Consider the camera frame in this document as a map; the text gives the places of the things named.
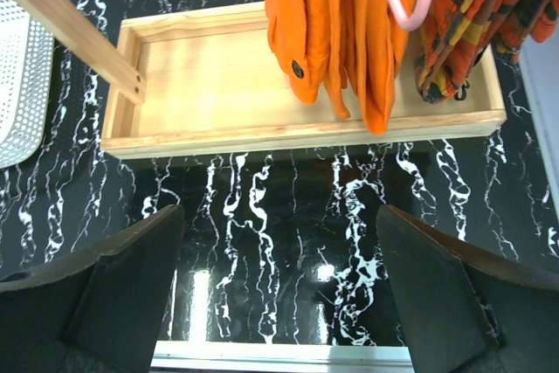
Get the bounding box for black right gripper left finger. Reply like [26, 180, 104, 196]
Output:
[1, 205, 184, 372]

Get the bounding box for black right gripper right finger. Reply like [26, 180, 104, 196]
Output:
[376, 205, 558, 372]

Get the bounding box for orange camouflage trousers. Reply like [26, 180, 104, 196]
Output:
[411, 0, 558, 103]

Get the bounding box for wooden clothes rack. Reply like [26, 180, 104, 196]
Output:
[14, 0, 507, 159]

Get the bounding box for white perforated plastic basket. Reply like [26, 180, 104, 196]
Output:
[0, 0, 54, 169]

